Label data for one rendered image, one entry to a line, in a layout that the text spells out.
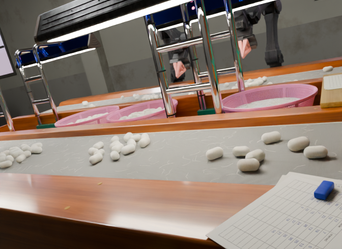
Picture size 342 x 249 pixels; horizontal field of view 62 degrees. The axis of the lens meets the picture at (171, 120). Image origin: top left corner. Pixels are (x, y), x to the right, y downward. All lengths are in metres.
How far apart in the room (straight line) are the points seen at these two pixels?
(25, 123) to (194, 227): 1.58
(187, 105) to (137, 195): 0.72
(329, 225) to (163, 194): 0.21
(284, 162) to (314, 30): 3.12
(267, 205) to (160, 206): 0.13
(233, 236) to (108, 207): 0.19
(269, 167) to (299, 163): 0.05
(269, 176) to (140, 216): 0.20
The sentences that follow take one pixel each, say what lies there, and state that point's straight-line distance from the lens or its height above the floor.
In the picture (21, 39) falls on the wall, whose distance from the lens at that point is 5.49.
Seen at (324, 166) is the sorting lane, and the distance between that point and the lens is 0.48.
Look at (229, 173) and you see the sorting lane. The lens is 0.48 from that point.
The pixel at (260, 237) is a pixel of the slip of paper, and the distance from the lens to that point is 0.30.
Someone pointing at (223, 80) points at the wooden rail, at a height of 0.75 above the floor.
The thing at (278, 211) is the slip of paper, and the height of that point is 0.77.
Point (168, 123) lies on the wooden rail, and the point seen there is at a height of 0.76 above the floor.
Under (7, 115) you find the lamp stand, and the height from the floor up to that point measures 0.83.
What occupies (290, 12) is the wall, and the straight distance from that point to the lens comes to 3.57.
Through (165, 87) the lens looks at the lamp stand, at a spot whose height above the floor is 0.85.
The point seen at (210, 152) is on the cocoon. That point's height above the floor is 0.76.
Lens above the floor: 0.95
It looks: 14 degrees down
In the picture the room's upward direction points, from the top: 13 degrees counter-clockwise
